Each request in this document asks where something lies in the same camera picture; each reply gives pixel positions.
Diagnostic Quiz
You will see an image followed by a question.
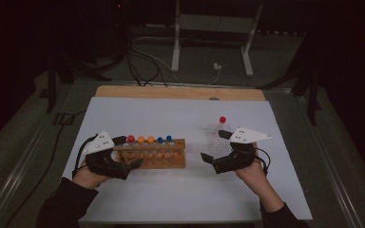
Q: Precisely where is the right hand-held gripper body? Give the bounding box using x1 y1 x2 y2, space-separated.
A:
212 126 273 175

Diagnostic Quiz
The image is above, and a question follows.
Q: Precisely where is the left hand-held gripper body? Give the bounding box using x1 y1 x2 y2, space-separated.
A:
81 128 132 181

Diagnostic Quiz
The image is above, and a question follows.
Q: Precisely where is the red capped test tube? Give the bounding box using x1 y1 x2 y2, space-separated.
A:
126 134 136 152
218 116 228 134

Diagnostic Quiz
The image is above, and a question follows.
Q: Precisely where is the clear acrylic test tube rack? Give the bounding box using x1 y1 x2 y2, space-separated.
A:
202 122 236 161

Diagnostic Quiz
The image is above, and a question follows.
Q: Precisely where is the wooden test tube rack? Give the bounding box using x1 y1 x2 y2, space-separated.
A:
113 138 186 170

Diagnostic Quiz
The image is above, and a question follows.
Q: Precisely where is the person's right hand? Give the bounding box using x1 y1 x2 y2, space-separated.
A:
234 160 269 188

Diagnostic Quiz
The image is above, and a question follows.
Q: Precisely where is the person's left hand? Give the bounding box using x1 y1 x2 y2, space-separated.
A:
72 161 112 191

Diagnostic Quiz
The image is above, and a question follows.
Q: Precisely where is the white table sheet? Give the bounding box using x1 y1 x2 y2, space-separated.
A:
62 96 314 224

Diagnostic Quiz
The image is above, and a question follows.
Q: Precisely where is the black tripod stand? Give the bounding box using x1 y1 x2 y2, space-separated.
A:
38 47 112 114

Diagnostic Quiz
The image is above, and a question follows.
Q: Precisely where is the grey metal stand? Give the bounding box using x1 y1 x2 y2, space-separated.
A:
170 0 264 78

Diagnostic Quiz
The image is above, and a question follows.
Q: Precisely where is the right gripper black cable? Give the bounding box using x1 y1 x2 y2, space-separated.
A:
252 146 272 177

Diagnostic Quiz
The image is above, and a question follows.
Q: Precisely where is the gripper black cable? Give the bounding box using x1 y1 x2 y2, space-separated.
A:
252 146 272 177
71 133 100 179

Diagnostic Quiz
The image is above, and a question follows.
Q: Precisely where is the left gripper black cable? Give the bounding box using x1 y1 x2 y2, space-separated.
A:
71 133 100 179

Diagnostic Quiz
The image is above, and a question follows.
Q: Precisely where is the black floor cable bundle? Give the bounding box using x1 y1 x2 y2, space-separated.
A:
101 31 169 87

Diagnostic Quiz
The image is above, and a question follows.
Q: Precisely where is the white floor cable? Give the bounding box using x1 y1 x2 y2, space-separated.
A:
132 35 221 86

